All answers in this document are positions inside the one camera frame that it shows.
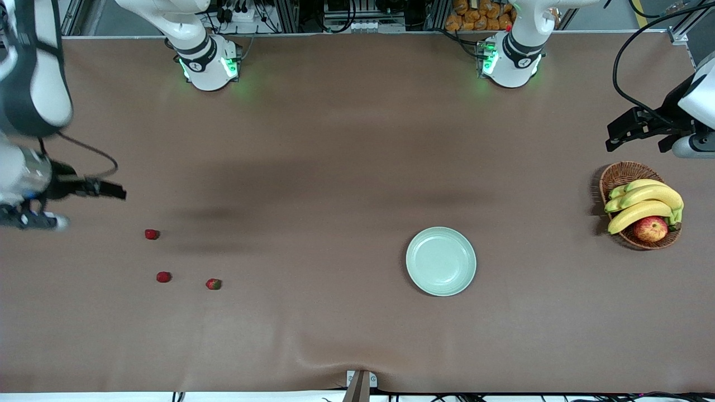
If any pale green round plate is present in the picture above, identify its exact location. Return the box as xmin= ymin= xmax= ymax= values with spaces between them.
xmin=406 ymin=226 xmax=477 ymax=296

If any brown wicker basket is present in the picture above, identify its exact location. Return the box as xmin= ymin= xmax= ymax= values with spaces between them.
xmin=599 ymin=161 xmax=683 ymax=250

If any yellow banana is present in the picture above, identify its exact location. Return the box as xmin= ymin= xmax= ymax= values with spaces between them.
xmin=608 ymin=200 xmax=683 ymax=235
xmin=609 ymin=179 xmax=667 ymax=200
xmin=604 ymin=185 xmax=684 ymax=213

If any red apple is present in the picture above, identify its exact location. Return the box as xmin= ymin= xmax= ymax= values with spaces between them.
xmin=633 ymin=216 xmax=669 ymax=243

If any orange bread rolls pile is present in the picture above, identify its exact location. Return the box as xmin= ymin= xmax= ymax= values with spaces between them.
xmin=445 ymin=0 xmax=517 ymax=32

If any white power strip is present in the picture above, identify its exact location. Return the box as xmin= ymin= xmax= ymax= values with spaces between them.
xmin=220 ymin=4 xmax=259 ymax=24

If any white terminal block row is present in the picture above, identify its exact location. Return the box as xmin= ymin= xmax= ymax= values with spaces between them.
xmin=350 ymin=21 xmax=406 ymax=32

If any grey mounting bar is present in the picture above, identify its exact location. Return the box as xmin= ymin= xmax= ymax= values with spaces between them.
xmin=342 ymin=372 xmax=371 ymax=402

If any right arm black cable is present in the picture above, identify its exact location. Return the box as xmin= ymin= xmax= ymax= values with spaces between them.
xmin=36 ymin=131 xmax=120 ymax=182

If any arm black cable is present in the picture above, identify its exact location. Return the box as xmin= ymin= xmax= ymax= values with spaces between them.
xmin=612 ymin=3 xmax=715 ymax=130
xmin=36 ymin=131 xmax=120 ymax=182

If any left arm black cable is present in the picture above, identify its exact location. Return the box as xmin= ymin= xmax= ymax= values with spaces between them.
xmin=612 ymin=3 xmax=715 ymax=130

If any aluminium corner frame post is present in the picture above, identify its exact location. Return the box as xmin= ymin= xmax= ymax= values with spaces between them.
xmin=668 ymin=0 xmax=715 ymax=46

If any white metal bracket plate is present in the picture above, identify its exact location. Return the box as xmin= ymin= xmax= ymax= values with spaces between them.
xmin=346 ymin=370 xmax=378 ymax=388

